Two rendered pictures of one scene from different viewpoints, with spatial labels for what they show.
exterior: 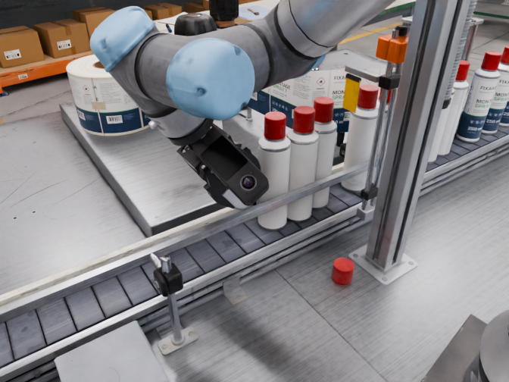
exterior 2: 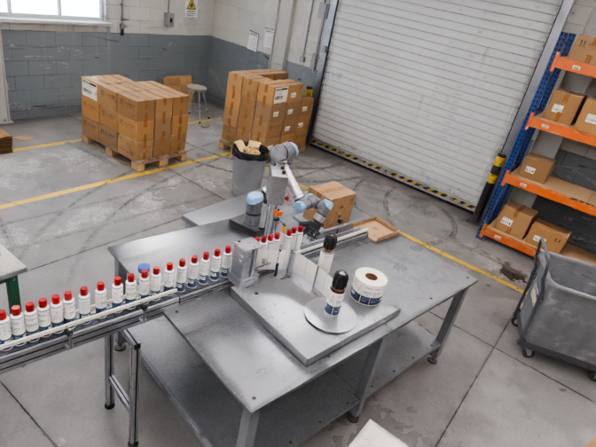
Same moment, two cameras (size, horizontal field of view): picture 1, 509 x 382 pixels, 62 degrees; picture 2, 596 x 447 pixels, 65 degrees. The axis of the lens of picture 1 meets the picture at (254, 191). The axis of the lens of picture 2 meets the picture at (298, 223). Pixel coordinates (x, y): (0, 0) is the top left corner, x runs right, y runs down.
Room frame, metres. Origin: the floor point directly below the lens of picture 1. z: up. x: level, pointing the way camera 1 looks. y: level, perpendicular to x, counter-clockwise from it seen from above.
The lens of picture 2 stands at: (3.25, -0.71, 2.55)
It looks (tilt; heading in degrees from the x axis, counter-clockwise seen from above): 28 degrees down; 166
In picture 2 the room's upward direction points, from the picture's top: 12 degrees clockwise
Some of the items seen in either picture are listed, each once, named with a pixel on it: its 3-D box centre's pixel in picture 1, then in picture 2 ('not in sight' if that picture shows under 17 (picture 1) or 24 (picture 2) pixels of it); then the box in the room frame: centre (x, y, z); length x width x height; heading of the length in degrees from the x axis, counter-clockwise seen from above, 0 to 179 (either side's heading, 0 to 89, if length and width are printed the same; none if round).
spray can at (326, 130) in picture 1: (318, 154); (286, 243); (0.65, -0.11, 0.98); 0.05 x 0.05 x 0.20
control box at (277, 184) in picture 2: not in sight; (277, 185); (0.63, -0.24, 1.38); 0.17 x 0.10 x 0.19; 179
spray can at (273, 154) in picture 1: (273, 173); (298, 239); (0.59, -0.03, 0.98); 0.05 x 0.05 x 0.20
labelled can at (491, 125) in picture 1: (498, 91); (215, 264); (0.96, -0.58, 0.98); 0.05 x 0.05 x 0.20
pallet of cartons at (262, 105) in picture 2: not in sight; (268, 114); (-3.78, 0.22, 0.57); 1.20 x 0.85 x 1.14; 137
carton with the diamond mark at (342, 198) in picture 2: not in sight; (329, 205); (0.01, 0.31, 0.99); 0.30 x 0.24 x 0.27; 124
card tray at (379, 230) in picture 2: not in sight; (375, 228); (0.08, 0.72, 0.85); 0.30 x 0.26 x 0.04; 124
